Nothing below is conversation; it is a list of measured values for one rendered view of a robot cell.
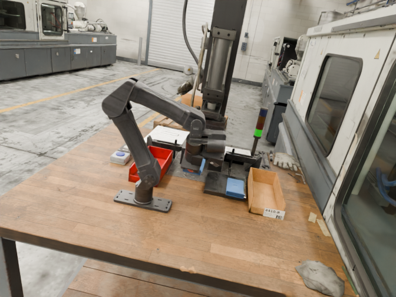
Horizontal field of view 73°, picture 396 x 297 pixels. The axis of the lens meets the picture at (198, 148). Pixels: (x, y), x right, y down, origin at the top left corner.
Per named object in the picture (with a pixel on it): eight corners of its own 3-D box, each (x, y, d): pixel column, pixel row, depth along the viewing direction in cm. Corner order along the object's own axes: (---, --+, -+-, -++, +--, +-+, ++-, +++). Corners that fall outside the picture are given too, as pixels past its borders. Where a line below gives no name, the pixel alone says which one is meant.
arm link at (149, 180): (158, 164, 96) (142, 161, 96) (155, 175, 88) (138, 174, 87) (157, 178, 98) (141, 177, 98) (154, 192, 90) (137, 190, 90)
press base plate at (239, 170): (129, 172, 120) (129, 166, 119) (159, 135, 166) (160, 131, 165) (274, 203, 115) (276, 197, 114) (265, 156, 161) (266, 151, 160)
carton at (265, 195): (248, 214, 101) (253, 197, 98) (246, 181, 124) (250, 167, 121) (282, 221, 100) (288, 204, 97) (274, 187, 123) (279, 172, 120)
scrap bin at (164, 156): (128, 181, 108) (128, 168, 105) (147, 156, 130) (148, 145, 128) (157, 187, 107) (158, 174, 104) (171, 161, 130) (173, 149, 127)
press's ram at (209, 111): (182, 129, 121) (192, 61, 109) (192, 115, 144) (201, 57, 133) (222, 137, 119) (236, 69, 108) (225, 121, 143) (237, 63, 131)
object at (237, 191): (225, 197, 104) (227, 190, 103) (227, 178, 118) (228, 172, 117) (243, 200, 104) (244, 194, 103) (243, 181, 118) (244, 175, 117)
